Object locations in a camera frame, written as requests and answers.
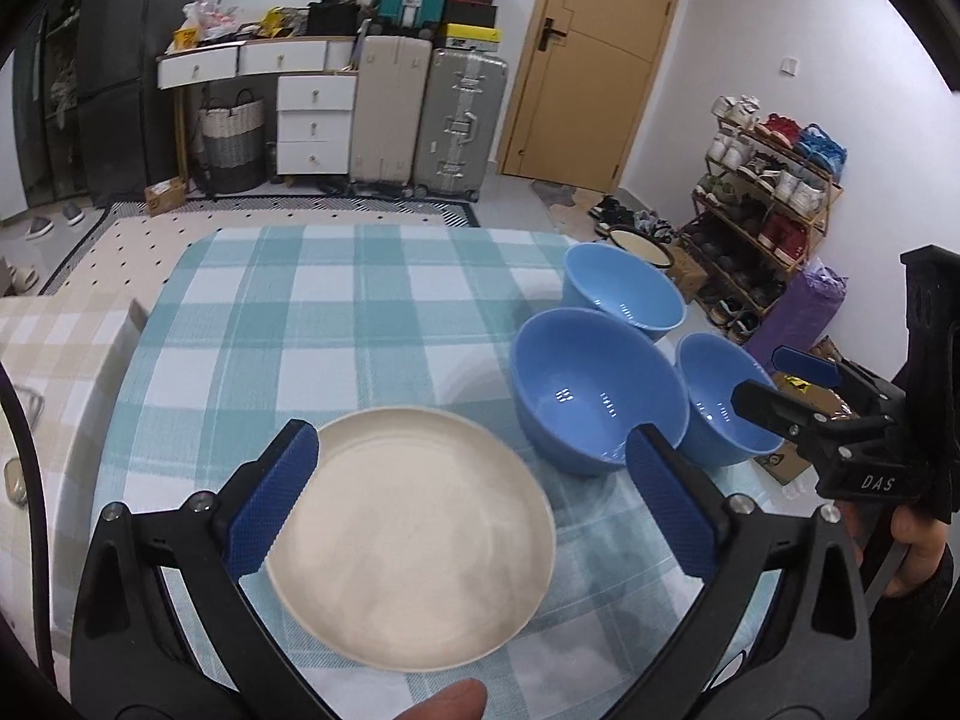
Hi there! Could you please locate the dark glass cabinet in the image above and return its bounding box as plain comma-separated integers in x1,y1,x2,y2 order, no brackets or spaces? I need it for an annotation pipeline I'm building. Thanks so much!
11,0,91,211

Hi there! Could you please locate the small oval silver case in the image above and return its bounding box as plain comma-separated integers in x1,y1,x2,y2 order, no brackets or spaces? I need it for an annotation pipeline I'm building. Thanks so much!
2,457,31,507

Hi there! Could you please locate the cardboard box black print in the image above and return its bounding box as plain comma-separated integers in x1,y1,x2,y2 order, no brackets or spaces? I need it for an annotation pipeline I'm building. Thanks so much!
145,178,188,217

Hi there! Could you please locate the wooden door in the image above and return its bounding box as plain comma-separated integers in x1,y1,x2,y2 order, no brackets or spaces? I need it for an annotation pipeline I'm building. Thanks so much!
499,0,692,194

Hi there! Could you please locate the beige checked tablecloth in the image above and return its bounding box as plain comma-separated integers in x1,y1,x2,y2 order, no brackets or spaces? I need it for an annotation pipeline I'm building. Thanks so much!
0,296,151,593

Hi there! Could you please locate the plain black shoe box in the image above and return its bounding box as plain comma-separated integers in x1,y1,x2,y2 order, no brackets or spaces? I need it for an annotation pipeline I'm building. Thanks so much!
439,6,500,29

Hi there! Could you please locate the white plastic bag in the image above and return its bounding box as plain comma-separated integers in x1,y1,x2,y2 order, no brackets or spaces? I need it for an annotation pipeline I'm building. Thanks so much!
184,1,241,38

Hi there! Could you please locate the blue bowl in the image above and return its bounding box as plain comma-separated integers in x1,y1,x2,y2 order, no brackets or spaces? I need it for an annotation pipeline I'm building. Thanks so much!
675,332,785,467
511,307,689,477
562,242,687,342

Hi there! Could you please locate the woven laundry basket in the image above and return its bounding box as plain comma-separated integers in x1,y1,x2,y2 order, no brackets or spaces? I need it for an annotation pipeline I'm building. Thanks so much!
197,88,269,194

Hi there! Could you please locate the beige suitcase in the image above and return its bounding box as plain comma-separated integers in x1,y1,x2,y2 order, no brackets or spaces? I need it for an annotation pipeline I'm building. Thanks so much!
349,34,434,188

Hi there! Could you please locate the yellow black shoe box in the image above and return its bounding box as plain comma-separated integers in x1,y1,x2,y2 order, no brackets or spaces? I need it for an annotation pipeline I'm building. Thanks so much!
436,24,503,53

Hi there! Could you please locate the person's left hand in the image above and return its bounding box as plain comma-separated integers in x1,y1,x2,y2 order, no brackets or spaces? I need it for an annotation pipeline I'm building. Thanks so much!
390,679,488,720

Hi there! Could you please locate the shoe rack with shoes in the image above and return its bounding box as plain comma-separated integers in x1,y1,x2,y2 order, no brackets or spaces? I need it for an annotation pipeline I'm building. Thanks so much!
690,94,848,346

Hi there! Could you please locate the cream plate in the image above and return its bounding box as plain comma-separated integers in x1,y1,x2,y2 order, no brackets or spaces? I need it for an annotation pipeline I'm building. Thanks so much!
264,406,557,672

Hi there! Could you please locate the pile of dark shoes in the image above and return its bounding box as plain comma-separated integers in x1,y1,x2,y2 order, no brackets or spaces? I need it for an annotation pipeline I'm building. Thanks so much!
589,195,676,241

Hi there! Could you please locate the black box bag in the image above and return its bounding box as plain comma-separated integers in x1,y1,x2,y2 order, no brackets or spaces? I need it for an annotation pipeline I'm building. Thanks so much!
307,1,361,37

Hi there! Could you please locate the beige dotted rug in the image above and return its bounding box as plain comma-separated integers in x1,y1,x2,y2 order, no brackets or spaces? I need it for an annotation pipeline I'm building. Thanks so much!
37,201,481,301

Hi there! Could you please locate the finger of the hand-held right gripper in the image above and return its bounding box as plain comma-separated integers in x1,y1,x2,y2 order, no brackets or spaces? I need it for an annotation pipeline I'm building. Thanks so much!
731,379,852,452
772,345,905,410

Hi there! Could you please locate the brown printed cardboard box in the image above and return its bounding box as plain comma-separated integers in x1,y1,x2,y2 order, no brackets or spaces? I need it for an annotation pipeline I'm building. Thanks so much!
750,337,856,487

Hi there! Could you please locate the teal plaid tablecloth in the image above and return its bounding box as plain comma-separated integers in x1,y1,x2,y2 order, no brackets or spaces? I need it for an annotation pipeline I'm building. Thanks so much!
90,225,758,720

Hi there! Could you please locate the black fridge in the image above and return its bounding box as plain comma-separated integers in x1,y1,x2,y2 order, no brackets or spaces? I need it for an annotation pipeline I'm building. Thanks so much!
75,0,207,207

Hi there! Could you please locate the white drawer desk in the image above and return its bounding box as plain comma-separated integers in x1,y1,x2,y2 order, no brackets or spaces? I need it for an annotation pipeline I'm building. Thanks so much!
156,36,361,188

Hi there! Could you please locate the purple rolled mat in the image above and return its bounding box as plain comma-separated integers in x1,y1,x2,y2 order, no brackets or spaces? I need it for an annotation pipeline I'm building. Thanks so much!
742,259,848,376

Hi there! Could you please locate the plain cardboard box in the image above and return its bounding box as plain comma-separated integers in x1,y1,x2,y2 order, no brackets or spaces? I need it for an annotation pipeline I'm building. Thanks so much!
664,244,710,305

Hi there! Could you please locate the black-rimmed round tray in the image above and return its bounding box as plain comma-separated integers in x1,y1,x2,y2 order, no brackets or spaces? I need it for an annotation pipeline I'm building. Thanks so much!
607,227,674,267

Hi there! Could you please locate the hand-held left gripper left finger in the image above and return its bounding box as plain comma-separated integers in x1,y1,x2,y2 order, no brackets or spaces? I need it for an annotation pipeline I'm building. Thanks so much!
71,420,322,720

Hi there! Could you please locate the black cable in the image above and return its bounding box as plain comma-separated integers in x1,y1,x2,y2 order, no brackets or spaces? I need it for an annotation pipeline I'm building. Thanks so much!
0,364,57,691

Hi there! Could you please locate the clear acrylic stand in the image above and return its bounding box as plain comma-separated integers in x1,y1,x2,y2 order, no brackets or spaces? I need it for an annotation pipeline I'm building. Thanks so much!
11,382,46,422

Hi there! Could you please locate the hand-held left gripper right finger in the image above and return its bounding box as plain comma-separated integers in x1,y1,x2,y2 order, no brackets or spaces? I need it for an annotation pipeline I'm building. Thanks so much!
622,424,875,720

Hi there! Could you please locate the beige slipper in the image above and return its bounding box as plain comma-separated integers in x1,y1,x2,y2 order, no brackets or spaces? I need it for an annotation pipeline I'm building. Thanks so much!
0,259,38,297

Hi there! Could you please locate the silver suitcase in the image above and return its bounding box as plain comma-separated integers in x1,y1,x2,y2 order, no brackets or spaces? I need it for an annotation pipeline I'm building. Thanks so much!
412,47,509,203

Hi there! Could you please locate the grey door mat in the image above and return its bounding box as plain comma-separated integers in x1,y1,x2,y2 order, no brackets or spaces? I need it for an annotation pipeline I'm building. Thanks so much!
529,180,593,215

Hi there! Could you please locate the person's right hand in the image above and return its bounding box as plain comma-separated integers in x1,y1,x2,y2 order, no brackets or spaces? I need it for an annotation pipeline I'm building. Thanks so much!
889,510,960,599

